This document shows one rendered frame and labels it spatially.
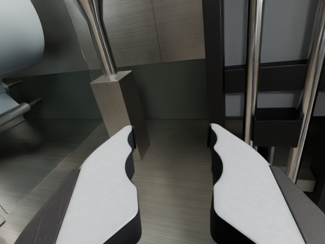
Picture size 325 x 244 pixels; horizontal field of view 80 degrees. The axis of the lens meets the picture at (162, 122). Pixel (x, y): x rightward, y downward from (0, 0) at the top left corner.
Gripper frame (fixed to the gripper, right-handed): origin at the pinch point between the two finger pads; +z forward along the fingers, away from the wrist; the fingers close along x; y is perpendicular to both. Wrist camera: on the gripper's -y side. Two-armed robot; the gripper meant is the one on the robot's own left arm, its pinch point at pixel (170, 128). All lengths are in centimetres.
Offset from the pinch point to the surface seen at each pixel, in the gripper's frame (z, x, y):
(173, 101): 61, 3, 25
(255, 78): 10.8, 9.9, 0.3
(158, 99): 63, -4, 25
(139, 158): 37, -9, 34
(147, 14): 62, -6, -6
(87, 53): 71, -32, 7
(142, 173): 31.9, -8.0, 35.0
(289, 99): 11.9, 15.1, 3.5
